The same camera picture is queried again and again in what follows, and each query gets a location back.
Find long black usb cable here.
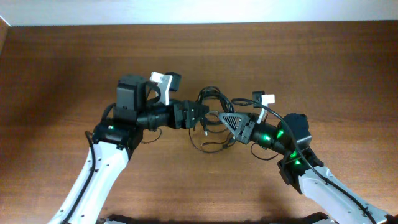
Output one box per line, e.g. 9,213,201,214
188,108,240,154

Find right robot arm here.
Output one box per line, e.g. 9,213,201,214
219,113,397,223

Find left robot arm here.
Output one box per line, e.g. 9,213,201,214
50,72,209,223

